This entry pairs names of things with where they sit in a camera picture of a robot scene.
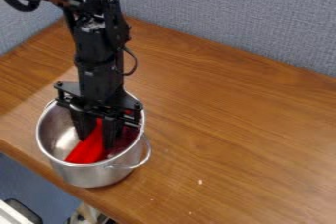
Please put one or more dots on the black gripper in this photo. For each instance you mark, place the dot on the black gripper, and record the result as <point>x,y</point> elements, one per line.
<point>98,97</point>

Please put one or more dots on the red elongated object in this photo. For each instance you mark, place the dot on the red elongated object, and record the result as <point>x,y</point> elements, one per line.
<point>88,151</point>

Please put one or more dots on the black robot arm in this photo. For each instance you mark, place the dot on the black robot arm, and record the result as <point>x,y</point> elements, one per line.
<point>96,25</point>

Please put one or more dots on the silver metal pot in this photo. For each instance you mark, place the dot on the silver metal pot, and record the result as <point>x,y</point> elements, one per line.
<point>58,140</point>

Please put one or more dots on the white patterned object under table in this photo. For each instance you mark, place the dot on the white patterned object under table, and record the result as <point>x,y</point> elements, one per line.
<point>88,215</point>

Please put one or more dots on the black and white object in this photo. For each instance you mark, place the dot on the black and white object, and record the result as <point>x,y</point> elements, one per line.
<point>16,213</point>

